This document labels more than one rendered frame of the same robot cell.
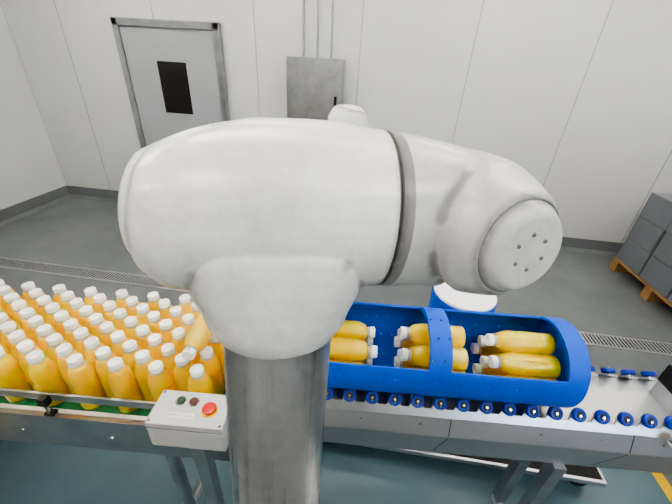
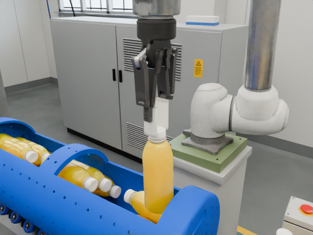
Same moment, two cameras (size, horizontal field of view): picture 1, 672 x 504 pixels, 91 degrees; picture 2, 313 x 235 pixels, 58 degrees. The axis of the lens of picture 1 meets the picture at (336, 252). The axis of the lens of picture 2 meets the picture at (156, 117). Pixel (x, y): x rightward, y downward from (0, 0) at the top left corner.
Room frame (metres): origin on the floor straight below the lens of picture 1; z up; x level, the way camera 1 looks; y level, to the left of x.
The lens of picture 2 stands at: (1.31, 0.28, 1.65)
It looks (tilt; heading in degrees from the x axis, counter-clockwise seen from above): 23 degrees down; 212
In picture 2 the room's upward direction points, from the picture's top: straight up
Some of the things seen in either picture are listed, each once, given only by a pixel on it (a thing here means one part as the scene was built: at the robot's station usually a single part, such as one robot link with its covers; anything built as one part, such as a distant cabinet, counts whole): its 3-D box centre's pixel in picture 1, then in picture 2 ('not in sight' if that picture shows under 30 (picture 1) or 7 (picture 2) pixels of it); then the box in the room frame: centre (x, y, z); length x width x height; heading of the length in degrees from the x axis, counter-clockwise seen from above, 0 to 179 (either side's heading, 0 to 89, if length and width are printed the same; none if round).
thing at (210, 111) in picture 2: not in sight; (210, 108); (0.19, -0.13, 1.21); 0.18 x 0.16 x 0.22; 100
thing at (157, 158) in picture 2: not in sight; (158, 172); (0.83, -0.01, 1.28); 0.07 x 0.07 x 0.19
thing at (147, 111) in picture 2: not in sight; (145, 111); (0.87, -0.01, 1.45); 0.03 x 0.01 x 0.05; 178
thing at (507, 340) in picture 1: (520, 341); (14, 148); (0.81, -0.62, 1.15); 0.19 x 0.07 x 0.07; 88
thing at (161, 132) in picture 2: not in sight; (157, 133); (0.83, -0.01, 1.38); 0.04 x 0.04 x 0.02
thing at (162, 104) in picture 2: not in sight; (161, 114); (0.81, -0.01, 1.42); 0.03 x 0.01 x 0.07; 88
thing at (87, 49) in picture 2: not in sight; (135, 91); (-1.09, -1.47, 0.72); 2.15 x 0.54 x 1.45; 84
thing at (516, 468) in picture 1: (516, 468); not in sight; (0.86, -0.91, 0.31); 0.06 x 0.06 x 0.63; 88
